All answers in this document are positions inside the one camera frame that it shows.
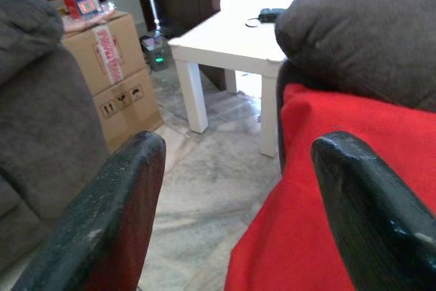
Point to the red and blue packet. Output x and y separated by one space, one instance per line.
83 5

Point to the small black device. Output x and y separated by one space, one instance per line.
269 15

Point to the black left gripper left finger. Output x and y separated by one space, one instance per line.
102 223

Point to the white side table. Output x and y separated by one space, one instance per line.
231 42

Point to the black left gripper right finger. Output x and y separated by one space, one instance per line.
381 229

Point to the large grey fabric sofa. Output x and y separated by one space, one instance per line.
361 32

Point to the grey fabric armchair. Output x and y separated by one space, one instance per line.
44 117

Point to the red pillow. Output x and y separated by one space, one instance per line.
296 223

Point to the power unit with green light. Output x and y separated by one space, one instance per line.
157 52

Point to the cardboard box with handling symbols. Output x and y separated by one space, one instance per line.
136 117

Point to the cardboard box with red tape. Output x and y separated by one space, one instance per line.
85 56

